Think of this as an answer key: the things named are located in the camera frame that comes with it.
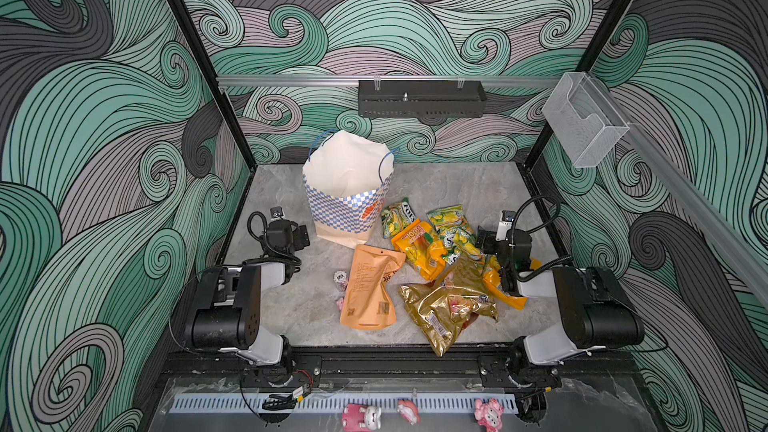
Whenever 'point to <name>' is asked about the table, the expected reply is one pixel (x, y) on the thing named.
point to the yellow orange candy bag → (418, 245)
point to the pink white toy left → (357, 418)
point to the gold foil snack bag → (444, 311)
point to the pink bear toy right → (489, 414)
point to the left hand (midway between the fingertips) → (285, 227)
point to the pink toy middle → (409, 411)
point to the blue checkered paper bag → (347, 176)
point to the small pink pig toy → (340, 302)
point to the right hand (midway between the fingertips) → (496, 227)
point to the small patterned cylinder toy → (340, 278)
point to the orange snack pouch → (369, 301)
